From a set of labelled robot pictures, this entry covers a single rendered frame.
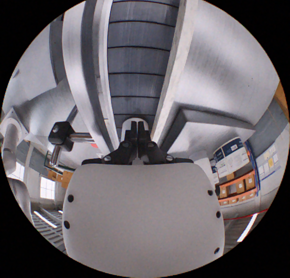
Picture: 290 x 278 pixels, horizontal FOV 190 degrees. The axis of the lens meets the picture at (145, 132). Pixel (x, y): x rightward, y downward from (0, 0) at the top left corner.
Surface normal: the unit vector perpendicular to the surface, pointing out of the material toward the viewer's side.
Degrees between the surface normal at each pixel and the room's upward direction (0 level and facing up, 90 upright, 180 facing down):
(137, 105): 0
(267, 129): 90
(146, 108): 0
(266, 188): 90
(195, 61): 0
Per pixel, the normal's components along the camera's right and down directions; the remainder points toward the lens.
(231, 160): -0.84, -0.28
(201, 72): 0.06, 0.80
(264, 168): -0.99, -0.04
